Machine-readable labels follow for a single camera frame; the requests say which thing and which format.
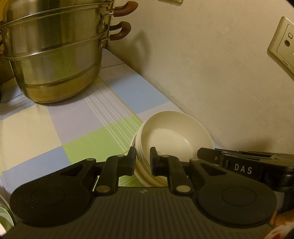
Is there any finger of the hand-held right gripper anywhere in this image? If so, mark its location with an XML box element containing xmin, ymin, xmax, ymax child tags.
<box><xmin>197</xmin><ymin>148</ymin><xmax>224</xmax><ymax>165</ymax></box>
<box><xmin>215</xmin><ymin>149</ymin><xmax>278</xmax><ymax>157</ymax></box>

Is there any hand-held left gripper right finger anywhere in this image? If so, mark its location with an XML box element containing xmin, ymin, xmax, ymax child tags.
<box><xmin>149</xmin><ymin>147</ymin><xmax>264</xmax><ymax>196</ymax></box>

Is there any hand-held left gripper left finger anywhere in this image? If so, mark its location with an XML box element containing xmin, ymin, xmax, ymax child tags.
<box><xmin>58</xmin><ymin>146</ymin><xmax>137</xmax><ymax>196</ymax></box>

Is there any cream plastic bowl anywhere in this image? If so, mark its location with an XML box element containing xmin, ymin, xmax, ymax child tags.
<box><xmin>130</xmin><ymin>111</ymin><xmax>215</xmax><ymax>187</ymax></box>

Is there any large stainless steel basin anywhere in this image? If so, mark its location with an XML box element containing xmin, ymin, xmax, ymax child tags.
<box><xmin>0</xmin><ymin>194</ymin><xmax>17</xmax><ymax>233</ymax></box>

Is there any green square plate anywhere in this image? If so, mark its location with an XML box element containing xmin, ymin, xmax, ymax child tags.
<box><xmin>0</xmin><ymin>215</ymin><xmax>10</xmax><ymax>231</ymax></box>

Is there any person's right hand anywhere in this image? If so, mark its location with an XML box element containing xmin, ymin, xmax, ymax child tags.
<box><xmin>274</xmin><ymin>210</ymin><xmax>294</xmax><ymax>232</ymax></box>

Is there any red white patterned clothing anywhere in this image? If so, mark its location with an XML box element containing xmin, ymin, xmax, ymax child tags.
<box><xmin>264</xmin><ymin>227</ymin><xmax>294</xmax><ymax>239</ymax></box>

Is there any checked tablecloth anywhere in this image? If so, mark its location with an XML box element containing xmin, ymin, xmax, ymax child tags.
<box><xmin>0</xmin><ymin>48</ymin><xmax>222</xmax><ymax>207</ymax></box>

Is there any stainless steel steamer pot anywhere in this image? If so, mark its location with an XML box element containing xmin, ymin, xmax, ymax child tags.
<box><xmin>0</xmin><ymin>0</ymin><xmax>139</xmax><ymax>103</ymax></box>

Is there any large beige wall socket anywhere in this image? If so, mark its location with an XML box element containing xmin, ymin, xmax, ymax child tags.
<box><xmin>267</xmin><ymin>16</ymin><xmax>294</xmax><ymax>81</ymax></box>

